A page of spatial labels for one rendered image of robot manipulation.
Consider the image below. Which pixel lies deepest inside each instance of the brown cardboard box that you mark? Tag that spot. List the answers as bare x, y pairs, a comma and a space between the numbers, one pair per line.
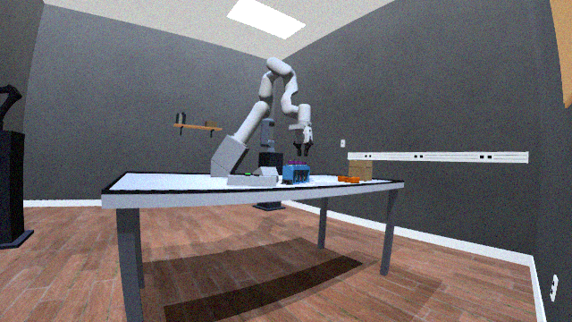
362, 169

